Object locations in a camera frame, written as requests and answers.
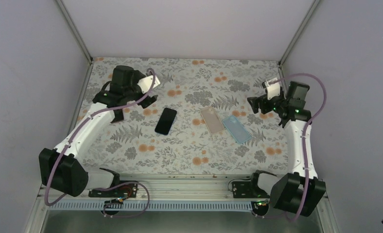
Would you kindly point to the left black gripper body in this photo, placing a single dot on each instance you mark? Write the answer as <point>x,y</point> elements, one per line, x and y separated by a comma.
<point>130,92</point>

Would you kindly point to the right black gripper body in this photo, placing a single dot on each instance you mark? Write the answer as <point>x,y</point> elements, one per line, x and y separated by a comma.
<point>283,103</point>

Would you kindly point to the phone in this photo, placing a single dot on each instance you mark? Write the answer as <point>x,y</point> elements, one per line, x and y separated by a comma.
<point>166,121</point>

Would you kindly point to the light blue phone case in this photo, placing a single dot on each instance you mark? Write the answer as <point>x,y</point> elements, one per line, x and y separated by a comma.
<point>236,129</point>

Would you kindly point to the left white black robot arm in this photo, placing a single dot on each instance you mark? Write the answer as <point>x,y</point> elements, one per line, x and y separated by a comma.
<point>61,168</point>

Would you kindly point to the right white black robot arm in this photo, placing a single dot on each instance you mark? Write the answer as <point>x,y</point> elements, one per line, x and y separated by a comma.
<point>299,190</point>

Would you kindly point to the floral patterned table mat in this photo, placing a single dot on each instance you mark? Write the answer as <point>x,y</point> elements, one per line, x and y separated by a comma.
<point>187,86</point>

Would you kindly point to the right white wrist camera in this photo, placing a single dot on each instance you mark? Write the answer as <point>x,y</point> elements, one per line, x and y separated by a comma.
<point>272,87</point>

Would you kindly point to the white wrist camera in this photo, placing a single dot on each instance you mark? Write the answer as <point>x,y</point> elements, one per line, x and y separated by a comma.
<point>147,82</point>
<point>272,87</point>

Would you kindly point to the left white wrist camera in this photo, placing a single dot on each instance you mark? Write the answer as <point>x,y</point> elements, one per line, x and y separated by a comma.
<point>147,82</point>

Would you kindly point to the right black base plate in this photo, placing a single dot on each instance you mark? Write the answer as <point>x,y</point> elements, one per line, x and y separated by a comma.
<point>245,189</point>

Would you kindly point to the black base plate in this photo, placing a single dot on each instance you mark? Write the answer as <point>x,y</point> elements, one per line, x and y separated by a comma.
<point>245,189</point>
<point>124,191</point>

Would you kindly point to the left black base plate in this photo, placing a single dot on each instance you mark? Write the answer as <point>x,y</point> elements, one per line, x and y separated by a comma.
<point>124,191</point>

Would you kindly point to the aluminium rail frame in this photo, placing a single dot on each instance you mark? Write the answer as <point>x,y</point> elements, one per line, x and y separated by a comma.
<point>176,192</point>

